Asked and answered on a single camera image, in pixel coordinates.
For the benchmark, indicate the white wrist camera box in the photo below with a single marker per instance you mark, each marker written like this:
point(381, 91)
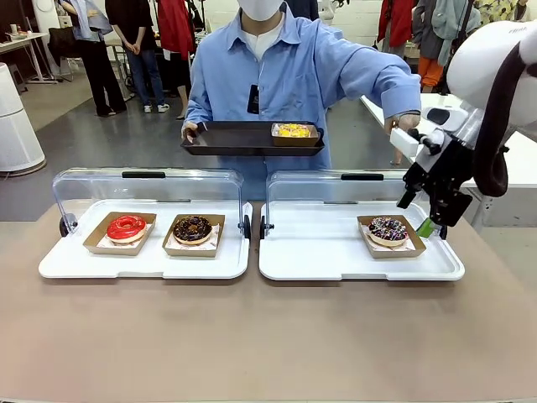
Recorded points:
point(403, 142)

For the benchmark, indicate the black office chair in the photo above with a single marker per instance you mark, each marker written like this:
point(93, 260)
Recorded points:
point(63, 46)

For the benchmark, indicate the clear display case lid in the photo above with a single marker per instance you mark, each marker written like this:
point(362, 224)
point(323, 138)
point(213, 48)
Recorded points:
point(147, 189)
point(319, 189)

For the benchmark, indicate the white display case base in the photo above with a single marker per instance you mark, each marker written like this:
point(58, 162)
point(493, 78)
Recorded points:
point(142, 266)
point(319, 252)

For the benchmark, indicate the black clip-on microphone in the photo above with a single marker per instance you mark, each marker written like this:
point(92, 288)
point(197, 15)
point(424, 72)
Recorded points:
point(253, 98)

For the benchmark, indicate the person's left forearm blue sleeve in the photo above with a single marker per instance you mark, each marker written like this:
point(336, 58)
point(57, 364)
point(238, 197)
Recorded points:
point(390, 84)

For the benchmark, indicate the person's right forearm blue sleeve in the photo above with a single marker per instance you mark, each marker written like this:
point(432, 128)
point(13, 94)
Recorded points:
point(196, 103)

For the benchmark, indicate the white cylindrical air purifier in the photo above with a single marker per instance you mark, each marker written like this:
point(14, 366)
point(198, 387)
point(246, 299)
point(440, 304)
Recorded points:
point(17, 126)

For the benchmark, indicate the black serving tray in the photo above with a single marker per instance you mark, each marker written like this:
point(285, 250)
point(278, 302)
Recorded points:
point(235, 140)

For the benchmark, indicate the red hanging garment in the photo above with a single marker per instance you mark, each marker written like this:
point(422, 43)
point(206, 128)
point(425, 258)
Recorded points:
point(174, 25)

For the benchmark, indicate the red glazed donut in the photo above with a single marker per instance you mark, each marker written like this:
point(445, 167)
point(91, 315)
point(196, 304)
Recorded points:
point(119, 231)

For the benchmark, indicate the white printed paper liner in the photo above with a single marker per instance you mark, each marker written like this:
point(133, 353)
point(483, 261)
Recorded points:
point(215, 235)
point(102, 242)
point(373, 247)

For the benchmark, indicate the bystander with light blue shirt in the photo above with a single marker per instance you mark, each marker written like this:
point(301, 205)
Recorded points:
point(90, 50)

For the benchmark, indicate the white face mask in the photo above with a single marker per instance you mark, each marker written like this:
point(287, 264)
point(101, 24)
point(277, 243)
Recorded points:
point(260, 8)

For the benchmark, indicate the grey hanging garment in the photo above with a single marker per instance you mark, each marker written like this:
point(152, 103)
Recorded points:
point(444, 25)

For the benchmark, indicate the yellow frosted donut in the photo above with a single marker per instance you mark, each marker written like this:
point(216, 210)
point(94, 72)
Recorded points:
point(293, 142)

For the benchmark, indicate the person's right hand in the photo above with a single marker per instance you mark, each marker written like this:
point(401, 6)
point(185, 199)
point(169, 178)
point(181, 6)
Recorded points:
point(189, 130)

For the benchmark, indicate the purple drizzled chocolate donut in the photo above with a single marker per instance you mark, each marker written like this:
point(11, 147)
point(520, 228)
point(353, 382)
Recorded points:
point(386, 233)

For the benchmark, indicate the person's left hand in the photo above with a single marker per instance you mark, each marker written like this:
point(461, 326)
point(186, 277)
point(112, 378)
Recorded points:
point(403, 122)

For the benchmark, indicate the red frosted donut in box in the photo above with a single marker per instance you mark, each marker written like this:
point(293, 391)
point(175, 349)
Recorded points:
point(94, 247)

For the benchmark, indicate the person in blue shirt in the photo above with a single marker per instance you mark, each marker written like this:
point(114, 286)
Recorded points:
point(285, 71)

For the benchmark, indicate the sprinkled chocolate donut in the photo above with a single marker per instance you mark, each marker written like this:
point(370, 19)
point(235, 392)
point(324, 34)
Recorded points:
point(398, 253)

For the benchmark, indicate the orange garment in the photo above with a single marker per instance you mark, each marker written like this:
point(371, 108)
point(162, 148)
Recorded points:
point(432, 71)

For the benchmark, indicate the yellow sprinkled donut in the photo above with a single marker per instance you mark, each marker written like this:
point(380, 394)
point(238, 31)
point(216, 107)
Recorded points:
point(293, 131)

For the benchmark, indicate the chocolate glazed donut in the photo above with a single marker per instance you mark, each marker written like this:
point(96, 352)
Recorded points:
point(184, 233)

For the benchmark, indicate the white desk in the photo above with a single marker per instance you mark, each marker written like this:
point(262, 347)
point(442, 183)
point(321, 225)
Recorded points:
point(21, 42)

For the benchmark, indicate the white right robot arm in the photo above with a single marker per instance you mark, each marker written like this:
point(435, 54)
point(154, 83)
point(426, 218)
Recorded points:
point(474, 63)

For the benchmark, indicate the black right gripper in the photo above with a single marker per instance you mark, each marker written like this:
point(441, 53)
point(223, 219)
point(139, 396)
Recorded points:
point(453, 161)

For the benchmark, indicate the bystander in black top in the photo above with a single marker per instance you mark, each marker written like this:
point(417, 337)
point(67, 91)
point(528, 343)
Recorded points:
point(134, 25)

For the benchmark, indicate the red hanging jacket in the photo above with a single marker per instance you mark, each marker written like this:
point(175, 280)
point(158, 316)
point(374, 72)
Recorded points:
point(394, 21)

